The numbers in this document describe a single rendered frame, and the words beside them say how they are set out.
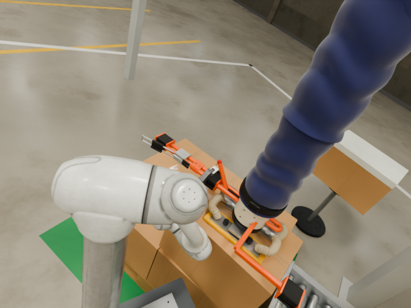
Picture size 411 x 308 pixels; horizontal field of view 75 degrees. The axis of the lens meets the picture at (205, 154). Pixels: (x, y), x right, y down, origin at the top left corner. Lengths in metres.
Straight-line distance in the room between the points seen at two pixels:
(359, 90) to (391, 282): 1.97
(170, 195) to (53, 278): 1.74
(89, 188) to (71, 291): 1.63
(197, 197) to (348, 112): 0.60
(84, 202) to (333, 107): 0.74
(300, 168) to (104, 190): 0.72
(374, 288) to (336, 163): 1.03
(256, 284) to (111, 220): 0.88
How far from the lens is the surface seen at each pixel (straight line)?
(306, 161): 1.04
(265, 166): 1.09
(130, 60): 4.24
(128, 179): 0.55
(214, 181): 1.34
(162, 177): 0.56
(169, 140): 1.47
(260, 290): 1.33
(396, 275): 2.61
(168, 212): 0.53
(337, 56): 0.90
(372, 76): 0.92
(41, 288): 2.18
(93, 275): 0.74
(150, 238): 1.71
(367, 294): 2.80
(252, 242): 1.37
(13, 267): 2.27
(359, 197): 2.67
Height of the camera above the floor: 1.99
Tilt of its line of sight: 37 degrees down
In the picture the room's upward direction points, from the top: 23 degrees clockwise
